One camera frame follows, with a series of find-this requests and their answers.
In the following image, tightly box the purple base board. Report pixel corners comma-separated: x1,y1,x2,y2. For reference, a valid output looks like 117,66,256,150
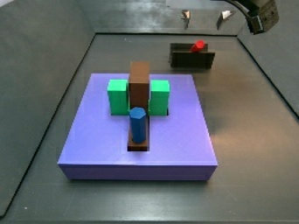
57,73,218,180

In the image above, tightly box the left green block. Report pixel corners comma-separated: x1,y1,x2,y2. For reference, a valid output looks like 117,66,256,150
107,79,128,116

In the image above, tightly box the brown L-shaped block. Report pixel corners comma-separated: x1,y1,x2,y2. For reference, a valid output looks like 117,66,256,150
127,61,150,151

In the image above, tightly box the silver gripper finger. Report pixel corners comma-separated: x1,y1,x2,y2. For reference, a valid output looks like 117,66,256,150
182,10,191,30
216,10,234,29

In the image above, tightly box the right green block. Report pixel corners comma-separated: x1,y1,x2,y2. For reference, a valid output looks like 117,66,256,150
150,80,171,116

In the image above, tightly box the green block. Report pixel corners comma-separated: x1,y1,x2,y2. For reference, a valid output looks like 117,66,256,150
150,80,171,116
107,79,128,116

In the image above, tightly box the black angled bracket holder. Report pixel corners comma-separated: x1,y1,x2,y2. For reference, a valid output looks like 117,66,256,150
170,43,215,69

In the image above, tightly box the blue hexagonal peg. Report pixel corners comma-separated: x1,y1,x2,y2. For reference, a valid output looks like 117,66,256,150
129,107,146,144

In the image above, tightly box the red peg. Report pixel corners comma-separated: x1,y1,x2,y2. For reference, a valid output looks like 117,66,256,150
191,40,206,53

